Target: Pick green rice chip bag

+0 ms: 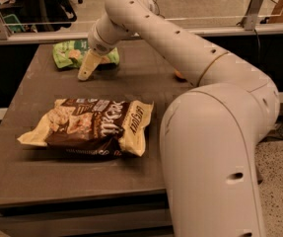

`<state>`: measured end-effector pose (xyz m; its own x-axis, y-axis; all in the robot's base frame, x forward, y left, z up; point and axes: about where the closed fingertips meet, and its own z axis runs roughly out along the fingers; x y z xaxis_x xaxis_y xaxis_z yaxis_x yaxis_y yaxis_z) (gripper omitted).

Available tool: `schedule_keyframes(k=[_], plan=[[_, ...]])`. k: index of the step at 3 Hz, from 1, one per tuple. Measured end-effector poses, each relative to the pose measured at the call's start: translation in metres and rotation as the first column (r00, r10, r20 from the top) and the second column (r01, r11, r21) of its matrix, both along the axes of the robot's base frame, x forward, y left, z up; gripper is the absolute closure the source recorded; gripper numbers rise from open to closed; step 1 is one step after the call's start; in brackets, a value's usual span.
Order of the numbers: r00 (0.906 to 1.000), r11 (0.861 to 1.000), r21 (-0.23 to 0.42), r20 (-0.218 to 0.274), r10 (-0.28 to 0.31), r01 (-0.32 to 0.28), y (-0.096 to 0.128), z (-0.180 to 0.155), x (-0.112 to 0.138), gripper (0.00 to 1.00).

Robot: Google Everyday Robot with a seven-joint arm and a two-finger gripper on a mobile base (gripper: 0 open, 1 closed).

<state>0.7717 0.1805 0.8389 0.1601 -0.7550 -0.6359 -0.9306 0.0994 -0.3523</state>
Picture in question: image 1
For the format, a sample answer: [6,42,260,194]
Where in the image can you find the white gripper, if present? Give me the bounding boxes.
[78,20,116,81]

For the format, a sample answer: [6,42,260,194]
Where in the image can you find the green rice chip bag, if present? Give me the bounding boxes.
[52,39,119,69]

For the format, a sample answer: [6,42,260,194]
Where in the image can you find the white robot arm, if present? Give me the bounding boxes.
[78,0,280,237]

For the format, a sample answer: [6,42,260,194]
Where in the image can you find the brown and cream snack bag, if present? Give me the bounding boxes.
[18,99,153,157]

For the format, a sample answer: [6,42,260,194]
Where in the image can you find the black office chair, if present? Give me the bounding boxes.
[20,0,77,32]

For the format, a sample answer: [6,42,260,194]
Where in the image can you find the orange ball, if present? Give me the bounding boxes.
[175,69,186,80]

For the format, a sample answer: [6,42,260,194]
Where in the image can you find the green bin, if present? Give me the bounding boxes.
[3,14,25,33]

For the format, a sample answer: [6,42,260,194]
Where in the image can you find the table drawer front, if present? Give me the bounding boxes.
[0,202,174,237]

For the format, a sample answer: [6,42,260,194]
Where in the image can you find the right metal glass bracket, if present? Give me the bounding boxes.
[241,0,263,31]

